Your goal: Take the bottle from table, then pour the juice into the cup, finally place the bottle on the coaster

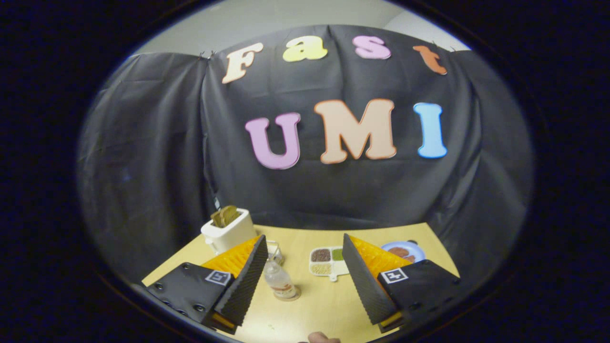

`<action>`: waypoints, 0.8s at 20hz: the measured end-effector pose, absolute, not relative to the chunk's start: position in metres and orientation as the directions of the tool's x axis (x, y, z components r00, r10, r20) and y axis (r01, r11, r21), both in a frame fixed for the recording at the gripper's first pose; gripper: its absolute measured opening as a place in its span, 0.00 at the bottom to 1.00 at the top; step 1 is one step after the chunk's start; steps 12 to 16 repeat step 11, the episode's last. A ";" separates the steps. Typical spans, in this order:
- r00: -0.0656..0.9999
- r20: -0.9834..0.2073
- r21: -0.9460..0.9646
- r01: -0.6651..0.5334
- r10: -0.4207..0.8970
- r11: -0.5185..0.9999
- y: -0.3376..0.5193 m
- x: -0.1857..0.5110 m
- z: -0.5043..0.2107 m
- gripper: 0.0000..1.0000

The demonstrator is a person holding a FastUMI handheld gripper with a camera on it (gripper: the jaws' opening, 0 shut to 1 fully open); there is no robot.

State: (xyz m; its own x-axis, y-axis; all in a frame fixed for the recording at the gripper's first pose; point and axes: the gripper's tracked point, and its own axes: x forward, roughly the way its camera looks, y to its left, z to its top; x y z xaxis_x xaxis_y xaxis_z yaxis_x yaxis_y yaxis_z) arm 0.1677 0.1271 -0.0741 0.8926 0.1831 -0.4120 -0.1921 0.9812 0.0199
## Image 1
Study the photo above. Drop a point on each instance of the round wooden coaster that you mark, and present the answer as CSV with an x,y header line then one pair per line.
x,y
296,294

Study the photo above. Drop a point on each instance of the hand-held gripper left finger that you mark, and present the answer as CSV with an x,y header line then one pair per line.
x,y
248,278

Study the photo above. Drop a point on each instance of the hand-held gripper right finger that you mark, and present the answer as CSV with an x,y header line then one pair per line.
x,y
360,278

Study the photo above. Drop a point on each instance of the toasted bread slices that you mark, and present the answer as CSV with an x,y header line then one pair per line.
x,y
225,216

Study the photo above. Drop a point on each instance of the white toaster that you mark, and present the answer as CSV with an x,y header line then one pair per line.
x,y
228,236

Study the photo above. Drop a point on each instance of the blue plate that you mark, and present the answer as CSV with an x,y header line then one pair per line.
x,y
417,251

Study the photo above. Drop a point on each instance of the clear glass cup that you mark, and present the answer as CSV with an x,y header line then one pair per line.
x,y
275,251

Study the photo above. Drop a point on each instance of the white divided grain dish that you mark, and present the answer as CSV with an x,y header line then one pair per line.
x,y
326,262

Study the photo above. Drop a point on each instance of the wooden table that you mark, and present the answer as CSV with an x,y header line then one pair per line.
x,y
319,305

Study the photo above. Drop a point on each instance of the black backdrop cloth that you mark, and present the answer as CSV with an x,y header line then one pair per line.
x,y
157,166

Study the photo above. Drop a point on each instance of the brown food pieces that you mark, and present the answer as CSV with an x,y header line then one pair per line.
x,y
399,251

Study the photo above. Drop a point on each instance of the clear plastic juice bottle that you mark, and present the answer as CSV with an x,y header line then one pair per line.
x,y
278,278

